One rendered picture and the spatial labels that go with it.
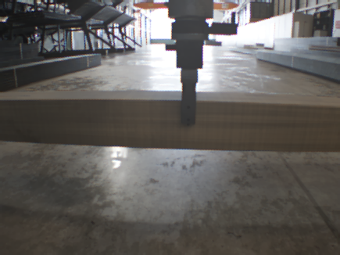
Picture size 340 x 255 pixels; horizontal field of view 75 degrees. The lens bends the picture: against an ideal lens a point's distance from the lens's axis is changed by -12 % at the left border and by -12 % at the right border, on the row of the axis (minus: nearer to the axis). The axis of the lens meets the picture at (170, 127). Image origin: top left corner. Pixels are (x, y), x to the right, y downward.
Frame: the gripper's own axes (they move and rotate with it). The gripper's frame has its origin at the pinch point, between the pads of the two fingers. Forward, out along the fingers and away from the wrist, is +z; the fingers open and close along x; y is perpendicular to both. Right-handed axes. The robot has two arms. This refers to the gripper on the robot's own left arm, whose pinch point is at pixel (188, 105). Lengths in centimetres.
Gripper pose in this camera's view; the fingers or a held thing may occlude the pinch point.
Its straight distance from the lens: 52.3
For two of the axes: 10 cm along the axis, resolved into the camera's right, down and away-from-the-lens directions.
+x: -0.8, 3.2, -9.4
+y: -10.0, -0.3, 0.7
